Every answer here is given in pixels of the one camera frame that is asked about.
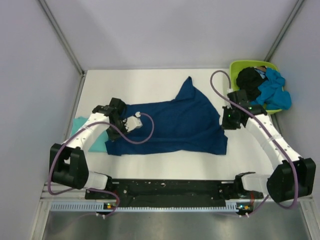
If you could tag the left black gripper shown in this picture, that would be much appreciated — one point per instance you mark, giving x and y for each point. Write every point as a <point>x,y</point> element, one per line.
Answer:
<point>111,136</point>

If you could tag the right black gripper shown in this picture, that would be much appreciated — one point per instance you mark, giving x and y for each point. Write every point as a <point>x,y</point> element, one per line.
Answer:
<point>225,124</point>

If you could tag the dark blue printed t-shirt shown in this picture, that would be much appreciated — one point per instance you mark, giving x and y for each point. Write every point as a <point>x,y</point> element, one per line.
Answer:
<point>189,122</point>

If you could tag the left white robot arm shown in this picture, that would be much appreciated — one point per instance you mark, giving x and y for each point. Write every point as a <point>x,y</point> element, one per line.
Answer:
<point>68,164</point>

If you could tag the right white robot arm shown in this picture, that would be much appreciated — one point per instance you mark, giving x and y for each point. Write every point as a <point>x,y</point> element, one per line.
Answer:
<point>292,177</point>

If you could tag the folded teal t-shirt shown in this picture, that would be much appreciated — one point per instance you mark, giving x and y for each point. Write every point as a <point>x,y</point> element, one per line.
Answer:
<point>99,145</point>

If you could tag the black t-shirt in basket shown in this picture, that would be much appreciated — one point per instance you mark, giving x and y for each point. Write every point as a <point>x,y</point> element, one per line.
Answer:
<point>249,79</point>

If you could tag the bright blue t-shirt in basket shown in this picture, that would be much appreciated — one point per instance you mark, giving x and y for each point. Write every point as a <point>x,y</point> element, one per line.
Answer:
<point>272,96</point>

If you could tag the lime green plastic basket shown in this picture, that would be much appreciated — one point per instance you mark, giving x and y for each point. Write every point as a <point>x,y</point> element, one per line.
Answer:
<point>236,66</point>

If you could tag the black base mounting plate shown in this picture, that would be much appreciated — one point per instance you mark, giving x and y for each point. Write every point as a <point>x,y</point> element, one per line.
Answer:
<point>167,193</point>

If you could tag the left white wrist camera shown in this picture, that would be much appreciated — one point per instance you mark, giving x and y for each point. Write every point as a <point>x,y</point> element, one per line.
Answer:
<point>133,122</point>

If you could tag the aluminium extrusion rail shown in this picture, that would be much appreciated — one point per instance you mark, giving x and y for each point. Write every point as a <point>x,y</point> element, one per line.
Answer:
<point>71,195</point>

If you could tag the right aluminium frame post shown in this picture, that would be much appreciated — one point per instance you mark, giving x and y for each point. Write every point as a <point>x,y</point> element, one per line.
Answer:
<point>298,6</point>

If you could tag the aluminium frame post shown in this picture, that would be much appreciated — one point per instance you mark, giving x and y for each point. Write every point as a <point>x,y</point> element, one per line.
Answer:
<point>298,6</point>
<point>60,36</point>

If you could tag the left aluminium frame post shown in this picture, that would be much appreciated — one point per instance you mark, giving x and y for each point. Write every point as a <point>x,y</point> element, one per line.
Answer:
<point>60,36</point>

